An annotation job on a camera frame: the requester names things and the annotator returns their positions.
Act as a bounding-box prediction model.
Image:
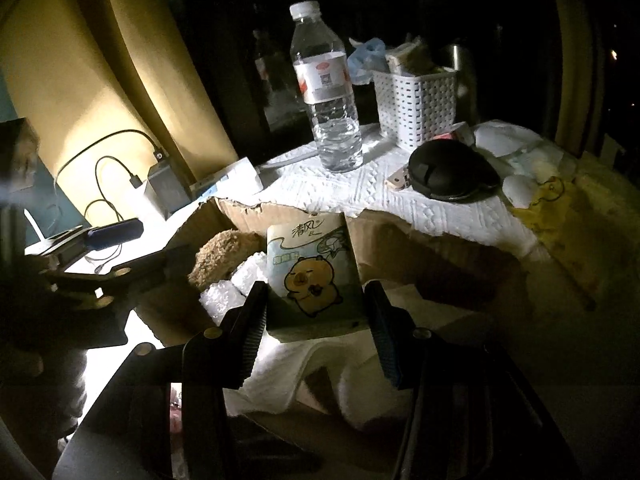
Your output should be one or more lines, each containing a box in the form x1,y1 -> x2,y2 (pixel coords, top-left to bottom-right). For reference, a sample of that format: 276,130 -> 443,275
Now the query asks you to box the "white bubble wrap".
199,252 -> 273,326

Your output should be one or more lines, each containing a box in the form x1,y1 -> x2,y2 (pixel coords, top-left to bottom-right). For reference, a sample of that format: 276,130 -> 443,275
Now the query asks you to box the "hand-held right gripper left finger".
52,282 -> 268,480

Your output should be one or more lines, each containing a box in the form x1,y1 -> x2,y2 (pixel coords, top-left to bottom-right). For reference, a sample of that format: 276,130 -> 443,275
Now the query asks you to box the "yellow printed packet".
505,160 -> 640,301

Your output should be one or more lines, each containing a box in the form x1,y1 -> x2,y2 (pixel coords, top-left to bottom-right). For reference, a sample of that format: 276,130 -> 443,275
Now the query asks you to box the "brown plush bear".
187,229 -> 268,293

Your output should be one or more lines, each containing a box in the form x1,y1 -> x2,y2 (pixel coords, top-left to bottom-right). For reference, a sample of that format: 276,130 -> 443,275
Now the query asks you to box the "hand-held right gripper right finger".
365,281 -> 581,480

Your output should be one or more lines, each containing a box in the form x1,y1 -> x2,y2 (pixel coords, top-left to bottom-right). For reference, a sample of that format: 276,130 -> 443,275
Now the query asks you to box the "yellow curtain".
0,0 -> 241,196
545,0 -> 606,156

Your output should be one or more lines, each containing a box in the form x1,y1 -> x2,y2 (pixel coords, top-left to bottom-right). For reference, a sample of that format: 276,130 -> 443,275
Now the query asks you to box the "red and white packet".
432,125 -> 476,148

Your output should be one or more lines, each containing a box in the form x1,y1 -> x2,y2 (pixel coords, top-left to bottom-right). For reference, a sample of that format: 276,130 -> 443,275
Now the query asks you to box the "green cartoon tissue packet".
265,212 -> 368,343

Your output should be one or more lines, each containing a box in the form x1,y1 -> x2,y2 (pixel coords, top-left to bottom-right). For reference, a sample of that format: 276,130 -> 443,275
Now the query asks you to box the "clear plastic water bottle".
289,1 -> 364,173

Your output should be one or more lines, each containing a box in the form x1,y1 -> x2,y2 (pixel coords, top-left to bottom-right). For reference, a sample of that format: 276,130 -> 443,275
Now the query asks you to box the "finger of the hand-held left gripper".
27,218 -> 144,266
45,245 -> 193,311

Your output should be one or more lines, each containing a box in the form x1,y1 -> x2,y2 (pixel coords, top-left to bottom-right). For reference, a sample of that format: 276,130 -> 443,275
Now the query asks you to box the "white folded cloth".
472,120 -> 566,176

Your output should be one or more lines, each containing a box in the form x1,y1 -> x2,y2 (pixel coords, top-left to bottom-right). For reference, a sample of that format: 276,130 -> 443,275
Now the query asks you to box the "white towel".
222,285 -> 481,431

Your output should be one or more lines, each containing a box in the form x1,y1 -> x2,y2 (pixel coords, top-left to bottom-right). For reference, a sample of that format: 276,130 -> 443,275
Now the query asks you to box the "small beige box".
387,40 -> 436,73

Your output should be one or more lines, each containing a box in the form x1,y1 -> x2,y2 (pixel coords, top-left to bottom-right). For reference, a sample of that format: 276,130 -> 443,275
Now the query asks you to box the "metal thermos flask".
440,42 -> 481,128

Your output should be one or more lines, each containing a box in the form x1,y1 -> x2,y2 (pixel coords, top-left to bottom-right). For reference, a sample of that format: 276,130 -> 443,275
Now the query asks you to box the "white woven plastic basket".
372,67 -> 458,151

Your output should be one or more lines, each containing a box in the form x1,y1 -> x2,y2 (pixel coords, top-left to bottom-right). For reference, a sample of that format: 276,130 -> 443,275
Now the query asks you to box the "black cap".
407,139 -> 501,203

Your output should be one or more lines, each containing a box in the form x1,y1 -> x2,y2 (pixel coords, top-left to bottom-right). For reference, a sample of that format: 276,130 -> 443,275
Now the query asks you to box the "black charging cable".
52,129 -> 163,261

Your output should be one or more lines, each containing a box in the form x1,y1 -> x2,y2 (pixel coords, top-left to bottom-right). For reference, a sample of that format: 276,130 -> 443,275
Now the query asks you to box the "brown cardboard box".
132,195 -> 598,461

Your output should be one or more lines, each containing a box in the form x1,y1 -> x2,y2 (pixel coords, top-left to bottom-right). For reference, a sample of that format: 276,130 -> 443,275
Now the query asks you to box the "black power adapter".
148,149 -> 193,213

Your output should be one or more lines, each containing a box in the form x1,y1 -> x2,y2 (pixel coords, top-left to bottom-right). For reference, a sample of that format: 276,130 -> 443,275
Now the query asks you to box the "blue plastic bag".
347,37 -> 388,86

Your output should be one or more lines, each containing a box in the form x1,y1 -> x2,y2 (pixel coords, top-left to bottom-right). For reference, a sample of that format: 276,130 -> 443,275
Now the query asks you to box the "small beige fob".
387,166 -> 413,191

